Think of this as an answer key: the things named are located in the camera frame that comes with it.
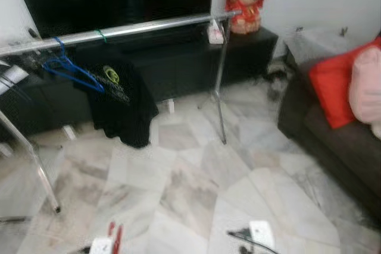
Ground black printed T-shirt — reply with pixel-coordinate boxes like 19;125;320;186
74;45;160;149

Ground pink cat pillow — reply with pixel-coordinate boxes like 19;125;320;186
348;46;381;125

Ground white papers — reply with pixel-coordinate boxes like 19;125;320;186
0;64;27;94

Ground blue hanger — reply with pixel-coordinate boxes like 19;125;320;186
42;37;105;93

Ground pink tissue pack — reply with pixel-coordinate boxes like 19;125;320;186
207;20;226;45

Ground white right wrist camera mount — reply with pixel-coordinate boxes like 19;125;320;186
249;221;276;254

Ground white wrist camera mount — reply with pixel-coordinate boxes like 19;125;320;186
249;221;276;254
89;237;114;254

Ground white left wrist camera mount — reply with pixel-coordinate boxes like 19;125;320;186
89;237;114;254

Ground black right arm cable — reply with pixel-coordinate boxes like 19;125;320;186
226;229;277;254

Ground red Buddha figurine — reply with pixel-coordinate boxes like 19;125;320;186
225;0;270;35

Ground silver clothes rack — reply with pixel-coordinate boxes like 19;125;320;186
0;10;242;214

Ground black TV cabinet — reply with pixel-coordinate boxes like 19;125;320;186
0;26;279;139

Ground dark brown sofa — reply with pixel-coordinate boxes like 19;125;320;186
278;40;381;219

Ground red plastic hanger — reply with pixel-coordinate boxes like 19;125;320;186
107;221;124;254

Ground green hanger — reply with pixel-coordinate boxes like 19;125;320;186
95;28;109;45

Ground red cushion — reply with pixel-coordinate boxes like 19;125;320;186
308;37;381;130

